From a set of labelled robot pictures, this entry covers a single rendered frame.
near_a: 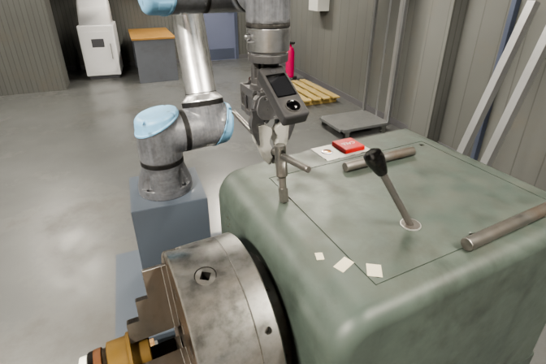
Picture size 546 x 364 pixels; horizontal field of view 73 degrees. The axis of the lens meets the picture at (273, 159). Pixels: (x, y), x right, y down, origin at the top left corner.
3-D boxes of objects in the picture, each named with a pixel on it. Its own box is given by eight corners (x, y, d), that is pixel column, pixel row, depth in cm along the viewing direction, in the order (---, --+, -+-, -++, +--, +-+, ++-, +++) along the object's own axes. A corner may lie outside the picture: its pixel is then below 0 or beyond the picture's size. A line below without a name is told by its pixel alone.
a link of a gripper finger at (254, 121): (270, 140, 71) (270, 97, 68) (274, 143, 70) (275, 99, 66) (248, 144, 69) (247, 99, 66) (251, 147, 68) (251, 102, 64)
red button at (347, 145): (349, 144, 98) (350, 136, 97) (364, 152, 93) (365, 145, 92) (331, 148, 96) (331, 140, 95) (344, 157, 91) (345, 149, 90)
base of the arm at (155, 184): (137, 179, 111) (132, 149, 106) (188, 171, 115) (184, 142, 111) (140, 205, 98) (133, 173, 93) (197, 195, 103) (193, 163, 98)
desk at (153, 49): (138, 84, 629) (131, 39, 597) (134, 67, 744) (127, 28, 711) (180, 80, 653) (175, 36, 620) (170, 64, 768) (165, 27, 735)
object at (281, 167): (292, 201, 71) (288, 144, 67) (281, 205, 70) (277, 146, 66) (286, 197, 73) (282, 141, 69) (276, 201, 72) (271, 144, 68)
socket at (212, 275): (192, 294, 57) (191, 283, 55) (198, 276, 60) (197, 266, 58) (214, 297, 57) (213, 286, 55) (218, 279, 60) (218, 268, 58)
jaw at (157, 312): (193, 314, 68) (178, 249, 69) (198, 319, 63) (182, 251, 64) (130, 337, 63) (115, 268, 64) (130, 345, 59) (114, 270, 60)
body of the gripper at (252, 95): (274, 106, 76) (275, 46, 70) (295, 120, 69) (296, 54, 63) (239, 112, 73) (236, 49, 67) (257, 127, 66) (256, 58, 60)
